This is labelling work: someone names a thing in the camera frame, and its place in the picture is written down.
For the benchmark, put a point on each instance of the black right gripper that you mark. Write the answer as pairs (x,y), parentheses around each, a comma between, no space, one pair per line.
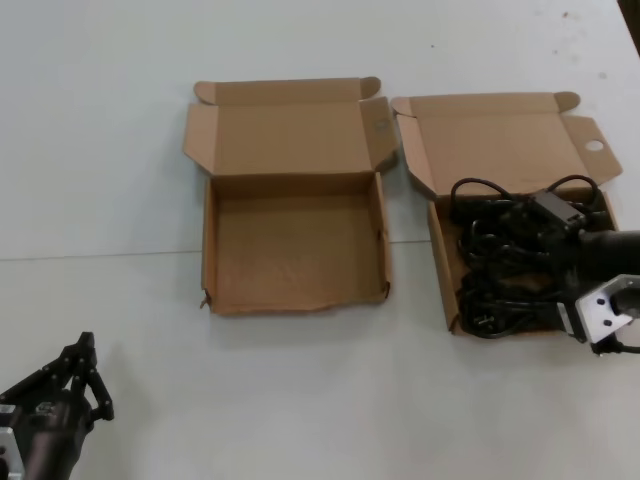
(562,247)

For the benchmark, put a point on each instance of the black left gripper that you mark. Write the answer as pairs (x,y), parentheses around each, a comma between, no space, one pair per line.
(50,415)

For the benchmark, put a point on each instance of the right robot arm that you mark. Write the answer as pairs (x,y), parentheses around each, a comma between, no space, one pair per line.
(610,255)

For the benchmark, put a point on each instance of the cardboard box with round hole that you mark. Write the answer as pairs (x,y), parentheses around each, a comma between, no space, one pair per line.
(490,145)

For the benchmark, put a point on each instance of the cardboard box with torn edge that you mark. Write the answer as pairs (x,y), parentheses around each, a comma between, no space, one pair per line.
(280,130)

